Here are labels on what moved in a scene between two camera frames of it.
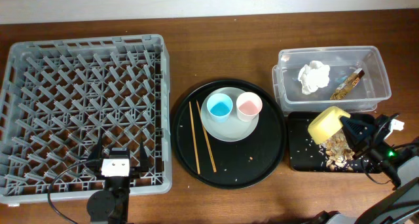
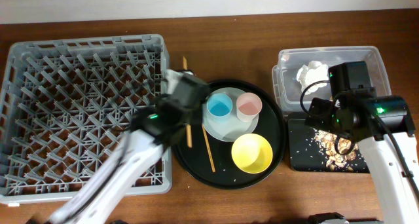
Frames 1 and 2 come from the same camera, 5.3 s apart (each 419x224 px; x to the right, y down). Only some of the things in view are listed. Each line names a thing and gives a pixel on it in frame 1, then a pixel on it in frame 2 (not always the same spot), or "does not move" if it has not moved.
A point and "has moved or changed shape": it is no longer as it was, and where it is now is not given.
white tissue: [313, 76] does not move
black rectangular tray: [304, 154] does not move
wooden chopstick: [194, 136] to [188, 127]
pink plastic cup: [249, 105] does not move
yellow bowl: [326, 123] has moved or changed shape
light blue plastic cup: [219, 106] does not move
